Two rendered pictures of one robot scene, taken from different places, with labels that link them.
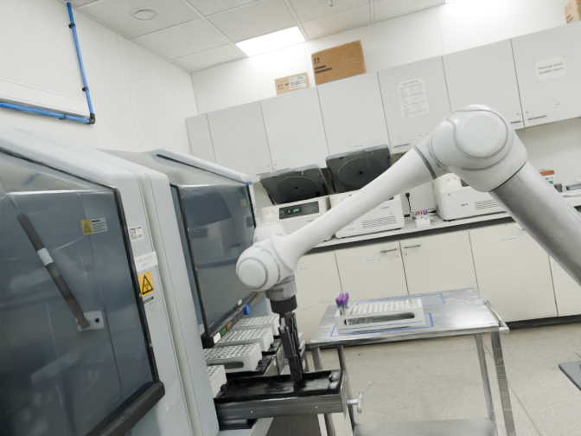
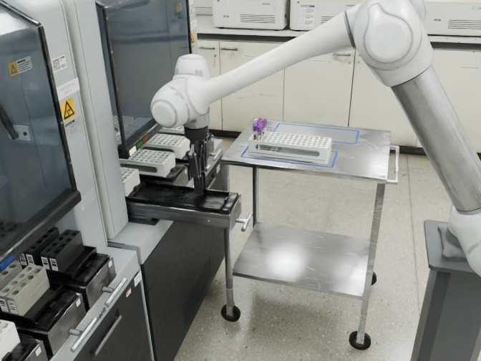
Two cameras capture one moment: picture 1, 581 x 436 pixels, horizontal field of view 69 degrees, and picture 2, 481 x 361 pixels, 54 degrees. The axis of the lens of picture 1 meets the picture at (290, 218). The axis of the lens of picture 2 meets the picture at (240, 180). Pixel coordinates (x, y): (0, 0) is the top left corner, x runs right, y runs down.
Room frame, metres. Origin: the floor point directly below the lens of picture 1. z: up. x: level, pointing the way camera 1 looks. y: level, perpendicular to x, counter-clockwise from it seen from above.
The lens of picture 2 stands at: (-0.16, -0.14, 1.58)
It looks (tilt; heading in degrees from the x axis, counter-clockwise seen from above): 28 degrees down; 3
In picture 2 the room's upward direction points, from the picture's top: 1 degrees counter-clockwise
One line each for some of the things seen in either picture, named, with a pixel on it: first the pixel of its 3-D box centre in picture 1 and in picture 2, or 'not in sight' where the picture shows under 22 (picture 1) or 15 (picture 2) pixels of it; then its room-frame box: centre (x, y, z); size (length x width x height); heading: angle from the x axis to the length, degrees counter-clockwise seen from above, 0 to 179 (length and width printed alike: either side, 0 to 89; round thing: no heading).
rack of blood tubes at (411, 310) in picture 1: (379, 316); (289, 146); (1.47, -0.24, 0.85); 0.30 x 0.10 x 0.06; 75
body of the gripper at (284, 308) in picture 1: (285, 312); (197, 138); (1.19, 0.06, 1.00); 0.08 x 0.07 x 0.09; 167
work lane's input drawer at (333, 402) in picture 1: (233, 400); (144, 199); (1.19, 0.26, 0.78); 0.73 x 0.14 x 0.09; 77
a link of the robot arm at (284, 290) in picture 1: (280, 287); (195, 116); (1.19, 0.06, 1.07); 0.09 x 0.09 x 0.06
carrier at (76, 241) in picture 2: not in sight; (67, 252); (0.80, 0.36, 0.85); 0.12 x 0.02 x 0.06; 167
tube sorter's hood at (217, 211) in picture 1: (161, 233); (89, 30); (1.47, 0.45, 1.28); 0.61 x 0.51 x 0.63; 167
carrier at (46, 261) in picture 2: not in sight; (59, 251); (0.81, 0.38, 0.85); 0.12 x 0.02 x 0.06; 166
